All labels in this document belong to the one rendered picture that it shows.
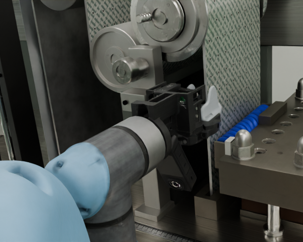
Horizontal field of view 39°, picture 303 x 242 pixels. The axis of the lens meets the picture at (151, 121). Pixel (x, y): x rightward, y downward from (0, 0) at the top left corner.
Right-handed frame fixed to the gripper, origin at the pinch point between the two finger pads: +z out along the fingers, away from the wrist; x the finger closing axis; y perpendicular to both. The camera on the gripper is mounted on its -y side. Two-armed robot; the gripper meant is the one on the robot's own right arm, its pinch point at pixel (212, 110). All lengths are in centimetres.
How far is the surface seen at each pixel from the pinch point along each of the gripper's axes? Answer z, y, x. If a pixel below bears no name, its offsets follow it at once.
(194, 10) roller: -3.5, 17.1, 0.5
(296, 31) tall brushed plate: 30.1, 8.5, -5.1
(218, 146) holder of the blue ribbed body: -1.8, -5.7, -1.8
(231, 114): 6.8, -3.0, -0.2
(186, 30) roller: -3.4, 14.0, 2.0
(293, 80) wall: 263, -68, 66
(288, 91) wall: 263, -76, 70
